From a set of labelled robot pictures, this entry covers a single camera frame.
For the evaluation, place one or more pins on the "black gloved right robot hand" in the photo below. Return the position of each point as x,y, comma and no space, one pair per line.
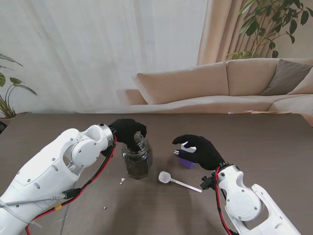
207,154

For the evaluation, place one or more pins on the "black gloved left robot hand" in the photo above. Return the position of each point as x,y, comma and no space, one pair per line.
124,129

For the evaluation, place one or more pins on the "white square jar lid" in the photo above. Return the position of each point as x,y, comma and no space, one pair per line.
189,148

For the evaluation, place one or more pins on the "clear glass jar lid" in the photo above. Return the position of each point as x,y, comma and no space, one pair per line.
141,143

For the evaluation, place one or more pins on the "purple square coffee jar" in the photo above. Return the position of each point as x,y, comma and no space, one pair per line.
187,164

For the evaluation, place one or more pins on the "glass jar of coffee beans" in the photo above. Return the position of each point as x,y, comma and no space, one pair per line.
138,164

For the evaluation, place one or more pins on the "white plastic measuring spoon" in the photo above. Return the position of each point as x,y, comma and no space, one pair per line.
164,176

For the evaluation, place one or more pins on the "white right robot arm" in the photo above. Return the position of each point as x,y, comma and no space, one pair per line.
249,203

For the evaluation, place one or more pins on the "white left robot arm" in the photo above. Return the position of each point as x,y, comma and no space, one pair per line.
49,171

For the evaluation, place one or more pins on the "beige sofa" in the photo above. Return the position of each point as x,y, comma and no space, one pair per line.
195,85

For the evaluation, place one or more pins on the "white sheer curtain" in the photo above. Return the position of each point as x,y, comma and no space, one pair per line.
85,54

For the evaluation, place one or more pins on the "grey sofa cushion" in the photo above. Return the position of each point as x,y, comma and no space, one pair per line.
286,78

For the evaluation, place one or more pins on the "beige sofa cushion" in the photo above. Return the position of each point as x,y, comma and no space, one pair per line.
304,86

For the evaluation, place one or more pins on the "broad leaf green houseplant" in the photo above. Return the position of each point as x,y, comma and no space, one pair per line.
7,107

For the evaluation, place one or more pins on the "black flat device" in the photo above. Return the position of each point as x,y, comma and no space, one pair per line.
2,127

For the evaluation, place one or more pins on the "beige pleated curtain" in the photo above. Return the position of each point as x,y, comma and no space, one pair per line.
220,31

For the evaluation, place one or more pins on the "white zip tie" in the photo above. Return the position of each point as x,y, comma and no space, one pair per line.
36,224

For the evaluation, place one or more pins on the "tall dark green leafy plant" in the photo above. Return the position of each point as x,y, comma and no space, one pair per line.
259,24

